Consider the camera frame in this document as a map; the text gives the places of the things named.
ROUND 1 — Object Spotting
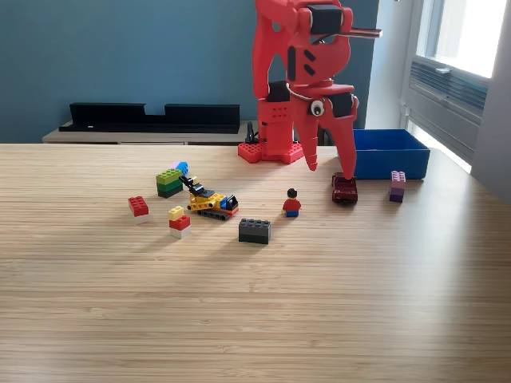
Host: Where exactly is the dark red toy car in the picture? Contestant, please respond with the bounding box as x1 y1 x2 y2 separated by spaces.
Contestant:
331 172 359 207

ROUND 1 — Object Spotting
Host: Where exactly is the toy figure red shirt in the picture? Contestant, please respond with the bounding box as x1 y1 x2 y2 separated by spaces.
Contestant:
281 188 303 219

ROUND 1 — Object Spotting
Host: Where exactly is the grey dark green brick stack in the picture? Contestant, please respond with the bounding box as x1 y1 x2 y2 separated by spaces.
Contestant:
238 218 272 245

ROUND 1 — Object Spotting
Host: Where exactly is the yellow toy digger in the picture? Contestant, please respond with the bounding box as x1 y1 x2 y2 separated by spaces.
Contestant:
178 174 240 222

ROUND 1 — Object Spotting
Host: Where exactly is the blue plastic bin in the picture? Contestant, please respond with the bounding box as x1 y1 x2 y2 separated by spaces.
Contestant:
339 128 431 180

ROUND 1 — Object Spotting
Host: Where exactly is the pink purple brick stack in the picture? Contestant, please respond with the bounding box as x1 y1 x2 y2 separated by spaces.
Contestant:
389 170 407 203

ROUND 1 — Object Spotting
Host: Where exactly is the grey window radiator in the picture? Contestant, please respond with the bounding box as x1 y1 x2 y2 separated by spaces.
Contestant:
406 55 490 160

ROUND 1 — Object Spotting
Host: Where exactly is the white framed window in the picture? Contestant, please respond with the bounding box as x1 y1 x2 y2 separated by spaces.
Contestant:
414 0 511 79

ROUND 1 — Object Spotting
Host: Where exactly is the yellow red white brick stack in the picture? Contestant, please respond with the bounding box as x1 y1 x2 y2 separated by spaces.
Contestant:
167 205 192 239

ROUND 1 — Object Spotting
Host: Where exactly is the pale wooden sideboard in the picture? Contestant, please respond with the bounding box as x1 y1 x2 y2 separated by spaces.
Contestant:
42 119 323 147

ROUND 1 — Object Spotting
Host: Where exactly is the black shelf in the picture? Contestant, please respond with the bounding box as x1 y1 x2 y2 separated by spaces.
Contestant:
58 102 242 134

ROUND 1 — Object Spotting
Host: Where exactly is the arm servo cable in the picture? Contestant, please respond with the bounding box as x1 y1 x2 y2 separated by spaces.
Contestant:
315 26 383 45

